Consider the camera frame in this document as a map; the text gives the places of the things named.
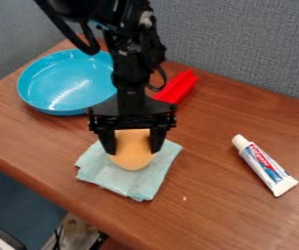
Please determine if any grey object under table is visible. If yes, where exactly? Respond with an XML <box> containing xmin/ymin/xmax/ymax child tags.
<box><xmin>41</xmin><ymin>213</ymin><xmax>107</xmax><ymax>250</ymax></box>

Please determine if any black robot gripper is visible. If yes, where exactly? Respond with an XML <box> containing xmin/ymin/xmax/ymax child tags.
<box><xmin>87</xmin><ymin>86</ymin><xmax>177</xmax><ymax>155</ymax></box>

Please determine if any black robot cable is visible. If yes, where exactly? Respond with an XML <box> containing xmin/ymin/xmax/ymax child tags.
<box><xmin>33</xmin><ymin>0</ymin><xmax>101</xmax><ymax>56</ymax></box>

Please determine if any white toothpaste tube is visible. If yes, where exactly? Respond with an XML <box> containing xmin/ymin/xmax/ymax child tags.
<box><xmin>231</xmin><ymin>134</ymin><xmax>299</xmax><ymax>197</ymax></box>

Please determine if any yellow egg-shaped ball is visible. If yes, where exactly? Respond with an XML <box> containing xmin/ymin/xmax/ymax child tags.
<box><xmin>107</xmin><ymin>129</ymin><xmax>154</xmax><ymax>171</ymax></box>

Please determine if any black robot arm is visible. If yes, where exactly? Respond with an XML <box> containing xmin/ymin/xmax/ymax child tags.
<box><xmin>35</xmin><ymin>0</ymin><xmax>175</xmax><ymax>155</ymax></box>

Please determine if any light green folded cloth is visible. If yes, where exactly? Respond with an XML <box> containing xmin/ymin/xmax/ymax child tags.
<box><xmin>75</xmin><ymin>140</ymin><xmax>182</xmax><ymax>202</ymax></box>

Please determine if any blue plastic plate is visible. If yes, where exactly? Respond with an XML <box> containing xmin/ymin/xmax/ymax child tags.
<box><xmin>17</xmin><ymin>49</ymin><xmax>115</xmax><ymax>116</ymax></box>

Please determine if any red plastic block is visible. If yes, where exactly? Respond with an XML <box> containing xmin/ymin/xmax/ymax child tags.
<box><xmin>151</xmin><ymin>68</ymin><xmax>199</xmax><ymax>104</ymax></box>

